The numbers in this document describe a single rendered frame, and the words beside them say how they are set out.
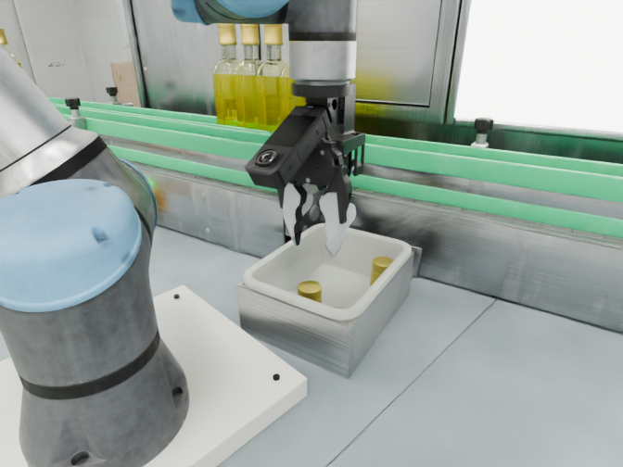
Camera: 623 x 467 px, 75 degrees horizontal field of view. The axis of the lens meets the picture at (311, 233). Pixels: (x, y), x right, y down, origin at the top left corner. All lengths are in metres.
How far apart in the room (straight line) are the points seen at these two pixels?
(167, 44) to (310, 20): 0.86
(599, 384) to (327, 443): 0.34
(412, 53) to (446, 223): 0.34
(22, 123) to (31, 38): 6.59
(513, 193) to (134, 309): 0.53
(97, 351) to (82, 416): 0.06
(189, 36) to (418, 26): 0.63
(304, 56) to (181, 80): 0.83
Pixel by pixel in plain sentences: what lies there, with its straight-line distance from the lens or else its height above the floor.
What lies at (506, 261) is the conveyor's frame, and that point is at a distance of 0.68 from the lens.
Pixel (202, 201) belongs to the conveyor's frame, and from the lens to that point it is 0.82.
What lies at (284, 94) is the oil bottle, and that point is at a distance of 0.79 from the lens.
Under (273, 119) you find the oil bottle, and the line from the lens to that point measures 0.82.
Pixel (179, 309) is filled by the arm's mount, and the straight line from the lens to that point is 0.62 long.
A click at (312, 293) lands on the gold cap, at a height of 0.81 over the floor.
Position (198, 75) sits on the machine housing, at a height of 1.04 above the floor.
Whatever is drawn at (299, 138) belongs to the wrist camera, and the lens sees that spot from 0.44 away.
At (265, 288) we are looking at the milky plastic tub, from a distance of 0.52.
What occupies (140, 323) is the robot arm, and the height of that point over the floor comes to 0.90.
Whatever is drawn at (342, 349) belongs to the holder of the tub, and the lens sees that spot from 0.50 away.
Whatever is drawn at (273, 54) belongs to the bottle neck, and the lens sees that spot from 0.82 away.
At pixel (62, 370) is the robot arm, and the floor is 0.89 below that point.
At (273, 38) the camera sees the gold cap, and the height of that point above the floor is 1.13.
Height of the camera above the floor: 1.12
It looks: 25 degrees down
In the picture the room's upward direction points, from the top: straight up
